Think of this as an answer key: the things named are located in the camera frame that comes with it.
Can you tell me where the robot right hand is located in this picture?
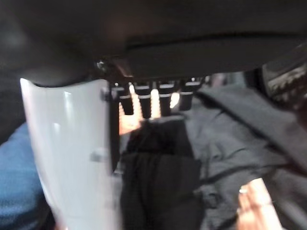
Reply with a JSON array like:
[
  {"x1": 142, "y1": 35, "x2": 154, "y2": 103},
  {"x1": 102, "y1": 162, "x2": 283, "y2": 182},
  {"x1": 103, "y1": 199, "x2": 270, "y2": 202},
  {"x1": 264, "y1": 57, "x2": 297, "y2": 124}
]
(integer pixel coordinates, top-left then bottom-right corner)
[{"x1": 0, "y1": 0, "x2": 307, "y2": 230}]

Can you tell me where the black cloth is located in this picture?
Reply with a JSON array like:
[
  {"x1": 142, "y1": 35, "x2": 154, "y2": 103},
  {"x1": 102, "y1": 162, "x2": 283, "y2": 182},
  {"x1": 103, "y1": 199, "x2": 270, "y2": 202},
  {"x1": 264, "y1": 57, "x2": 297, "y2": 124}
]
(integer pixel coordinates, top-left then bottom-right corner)
[{"x1": 121, "y1": 117, "x2": 204, "y2": 230}]

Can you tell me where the dark front-load washing machine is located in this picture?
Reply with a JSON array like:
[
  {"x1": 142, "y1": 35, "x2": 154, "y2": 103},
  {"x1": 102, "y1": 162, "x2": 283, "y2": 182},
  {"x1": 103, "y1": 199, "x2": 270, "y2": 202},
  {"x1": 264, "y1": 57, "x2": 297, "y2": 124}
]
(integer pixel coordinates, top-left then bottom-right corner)
[{"x1": 117, "y1": 45, "x2": 307, "y2": 230}]

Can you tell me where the grey cloth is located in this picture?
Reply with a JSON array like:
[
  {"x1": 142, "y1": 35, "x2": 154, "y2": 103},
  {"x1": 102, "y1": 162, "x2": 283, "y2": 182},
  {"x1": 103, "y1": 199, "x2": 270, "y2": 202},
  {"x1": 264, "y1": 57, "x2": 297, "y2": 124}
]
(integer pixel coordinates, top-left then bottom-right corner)
[{"x1": 184, "y1": 86, "x2": 307, "y2": 230}]

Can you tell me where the blue cloth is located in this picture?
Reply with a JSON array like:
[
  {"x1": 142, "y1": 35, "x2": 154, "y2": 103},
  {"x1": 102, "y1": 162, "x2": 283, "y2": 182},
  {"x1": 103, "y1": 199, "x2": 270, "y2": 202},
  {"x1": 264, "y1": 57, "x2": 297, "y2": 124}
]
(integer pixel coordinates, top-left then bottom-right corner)
[{"x1": 0, "y1": 122, "x2": 57, "y2": 230}]

